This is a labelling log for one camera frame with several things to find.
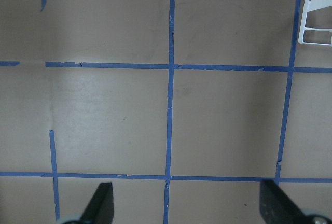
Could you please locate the white wire cup rack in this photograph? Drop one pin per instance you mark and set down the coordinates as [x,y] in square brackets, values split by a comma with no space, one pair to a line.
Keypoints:
[315,24]

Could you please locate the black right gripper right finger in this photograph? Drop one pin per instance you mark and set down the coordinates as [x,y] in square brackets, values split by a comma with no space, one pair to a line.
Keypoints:
[276,207]

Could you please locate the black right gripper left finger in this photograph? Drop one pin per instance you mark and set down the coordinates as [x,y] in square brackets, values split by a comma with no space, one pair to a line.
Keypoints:
[100,209]

